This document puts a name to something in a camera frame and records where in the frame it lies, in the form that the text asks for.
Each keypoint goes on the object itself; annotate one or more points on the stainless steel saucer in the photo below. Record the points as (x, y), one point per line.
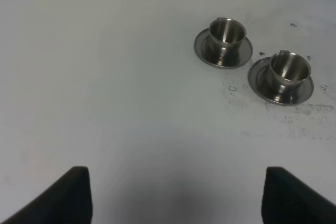
(258, 83)
(204, 51)

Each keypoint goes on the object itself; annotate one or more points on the near stainless steel teacup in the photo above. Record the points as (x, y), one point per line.
(289, 78)

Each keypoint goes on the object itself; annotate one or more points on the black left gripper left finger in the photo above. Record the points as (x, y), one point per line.
(67, 200)

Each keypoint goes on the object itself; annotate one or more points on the near stainless steel saucer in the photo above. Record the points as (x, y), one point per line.
(258, 83)

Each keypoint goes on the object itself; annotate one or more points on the far stainless steel saucer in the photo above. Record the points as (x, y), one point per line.
(204, 51)

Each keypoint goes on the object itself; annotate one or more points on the far stainless steel teacup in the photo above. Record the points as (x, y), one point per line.
(224, 41)

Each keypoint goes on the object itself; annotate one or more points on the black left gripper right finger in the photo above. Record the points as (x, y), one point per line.
(286, 199)

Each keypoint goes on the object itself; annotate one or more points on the stainless steel teacup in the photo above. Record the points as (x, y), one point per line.
(289, 78)
(224, 41)

